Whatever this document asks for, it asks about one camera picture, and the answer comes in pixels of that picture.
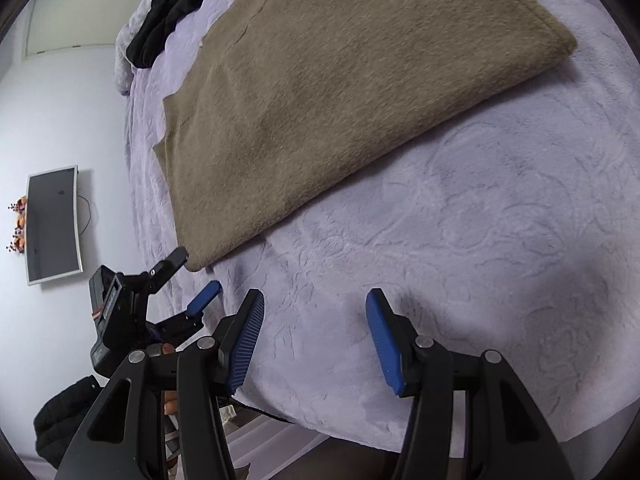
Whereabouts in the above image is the orange flower decoration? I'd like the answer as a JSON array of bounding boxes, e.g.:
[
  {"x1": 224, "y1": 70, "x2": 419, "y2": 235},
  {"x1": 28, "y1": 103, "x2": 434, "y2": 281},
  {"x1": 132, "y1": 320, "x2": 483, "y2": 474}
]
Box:
[{"x1": 6, "y1": 195, "x2": 27, "y2": 254}]

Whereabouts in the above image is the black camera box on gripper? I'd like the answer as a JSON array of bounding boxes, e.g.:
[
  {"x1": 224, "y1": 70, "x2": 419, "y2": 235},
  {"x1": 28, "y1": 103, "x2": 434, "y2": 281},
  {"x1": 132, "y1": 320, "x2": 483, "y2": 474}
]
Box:
[{"x1": 89, "y1": 266, "x2": 115, "y2": 363}]

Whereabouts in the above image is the white wall panel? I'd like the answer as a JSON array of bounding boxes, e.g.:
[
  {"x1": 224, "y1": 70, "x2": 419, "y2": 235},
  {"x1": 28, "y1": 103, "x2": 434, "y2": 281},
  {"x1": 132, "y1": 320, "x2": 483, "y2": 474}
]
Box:
[{"x1": 25, "y1": 0, "x2": 142, "y2": 58}]

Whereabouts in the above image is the black garment on bed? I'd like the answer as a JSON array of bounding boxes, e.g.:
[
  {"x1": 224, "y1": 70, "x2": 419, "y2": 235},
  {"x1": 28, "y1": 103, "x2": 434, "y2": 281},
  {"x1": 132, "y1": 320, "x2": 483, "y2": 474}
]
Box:
[{"x1": 126, "y1": 0, "x2": 203, "y2": 68}]

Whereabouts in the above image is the black clothing on floor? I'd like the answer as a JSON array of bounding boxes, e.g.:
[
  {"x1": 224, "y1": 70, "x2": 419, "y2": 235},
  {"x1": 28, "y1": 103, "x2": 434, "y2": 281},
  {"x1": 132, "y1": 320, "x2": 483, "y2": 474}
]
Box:
[{"x1": 34, "y1": 376, "x2": 102, "y2": 469}]

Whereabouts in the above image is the wall mounted monitor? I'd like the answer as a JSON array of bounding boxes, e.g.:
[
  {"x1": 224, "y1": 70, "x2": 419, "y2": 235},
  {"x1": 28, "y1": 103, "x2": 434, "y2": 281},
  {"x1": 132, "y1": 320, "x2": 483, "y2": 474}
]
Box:
[{"x1": 24, "y1": 166, "x2": 84, "y2": 286}]

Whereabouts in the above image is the person left hand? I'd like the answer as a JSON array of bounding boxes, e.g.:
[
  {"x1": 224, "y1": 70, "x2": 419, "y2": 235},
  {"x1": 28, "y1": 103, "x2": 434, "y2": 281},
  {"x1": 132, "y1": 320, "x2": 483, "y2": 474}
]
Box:
[{"x1": 163, "y1": 391, "x2": 179, "y2": 415}]

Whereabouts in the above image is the taupe knit sweater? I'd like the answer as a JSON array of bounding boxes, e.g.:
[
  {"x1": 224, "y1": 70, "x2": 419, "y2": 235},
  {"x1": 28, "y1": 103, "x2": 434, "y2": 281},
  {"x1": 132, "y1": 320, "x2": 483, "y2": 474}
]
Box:
[{"x1": 155, "y1": 0, "x2": 577, "y2": 271}]

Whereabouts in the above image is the lavender embossed bedspread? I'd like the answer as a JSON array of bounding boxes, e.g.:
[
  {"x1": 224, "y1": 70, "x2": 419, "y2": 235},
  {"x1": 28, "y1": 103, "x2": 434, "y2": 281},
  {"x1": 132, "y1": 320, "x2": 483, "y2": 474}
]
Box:
[{"x1": 158, "y1": 0, "x2": 639, "y2": 451}]

